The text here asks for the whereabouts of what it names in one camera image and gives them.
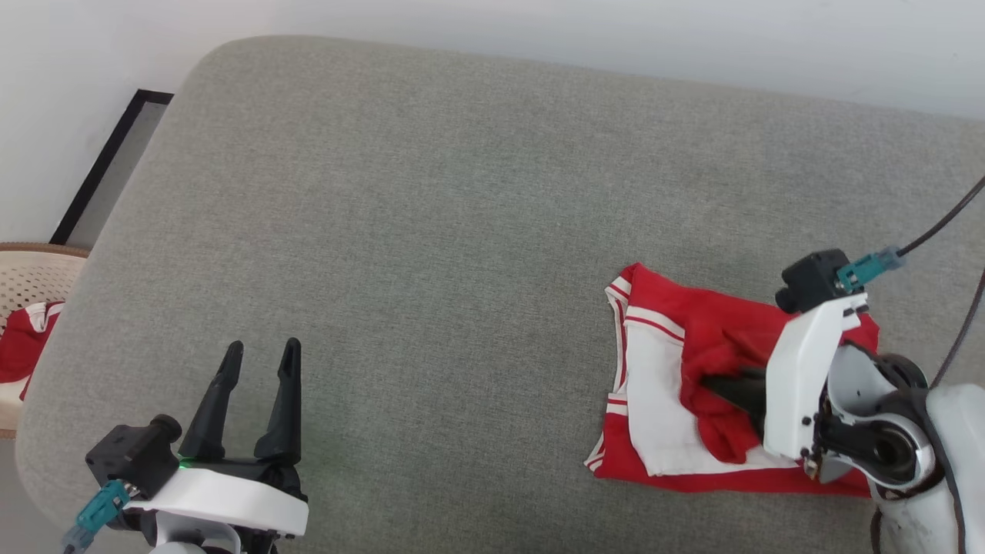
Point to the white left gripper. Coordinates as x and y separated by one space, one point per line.
231 496

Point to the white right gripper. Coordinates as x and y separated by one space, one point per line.
796 385

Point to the red Bulls 23 jersey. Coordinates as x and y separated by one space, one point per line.
662 400

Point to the red white garment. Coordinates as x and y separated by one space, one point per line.
23 346

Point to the grey fabric sofa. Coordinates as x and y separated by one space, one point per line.
431 269

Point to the beige woven laundry basket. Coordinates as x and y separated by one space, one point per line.
31 277

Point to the black framed grey panel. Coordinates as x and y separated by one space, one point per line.
115 169

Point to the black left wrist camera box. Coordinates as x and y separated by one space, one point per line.
131 458

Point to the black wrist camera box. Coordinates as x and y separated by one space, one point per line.
131 458
808 281

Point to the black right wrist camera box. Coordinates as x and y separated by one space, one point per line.
808 281

